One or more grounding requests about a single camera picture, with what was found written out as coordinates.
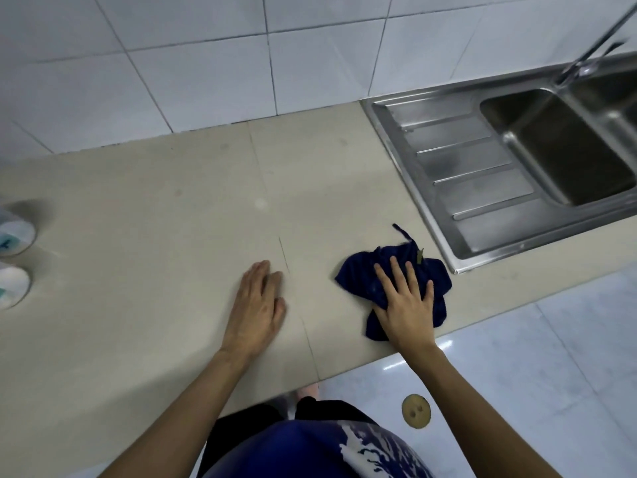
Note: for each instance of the white container with teal print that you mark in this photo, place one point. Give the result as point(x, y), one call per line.
point(15, 233)
point(12, 286)

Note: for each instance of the person's left forearm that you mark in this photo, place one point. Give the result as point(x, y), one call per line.
point(174, 418)

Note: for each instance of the chrome sink faucet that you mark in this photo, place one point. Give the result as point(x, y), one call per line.
point(592, 47)

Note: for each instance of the round brass floor drain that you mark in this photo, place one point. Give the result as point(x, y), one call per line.
point(417, 411)

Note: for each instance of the blue white patterned shirt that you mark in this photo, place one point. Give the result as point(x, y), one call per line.
point(318, 453)

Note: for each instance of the stainless steel sink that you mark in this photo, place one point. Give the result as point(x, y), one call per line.
point(477, 169)

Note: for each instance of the person's right hand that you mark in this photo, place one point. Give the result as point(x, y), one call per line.
point(408, 316)

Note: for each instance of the person's left thumb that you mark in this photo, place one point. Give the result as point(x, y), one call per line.
point(280, 313)

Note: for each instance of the person's right middle finger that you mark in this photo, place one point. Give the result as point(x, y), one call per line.
point(398, 276)

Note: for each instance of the dark blue cleaning cloth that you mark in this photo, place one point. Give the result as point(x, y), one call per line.
point(361, 283)

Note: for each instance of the person's right little finger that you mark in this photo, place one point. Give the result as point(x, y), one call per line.
point(429, 295)

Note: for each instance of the person's right forearm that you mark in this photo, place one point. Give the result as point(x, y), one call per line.
point(473, 418)

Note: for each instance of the person's left hand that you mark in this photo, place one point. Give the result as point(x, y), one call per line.
point(251, 313)

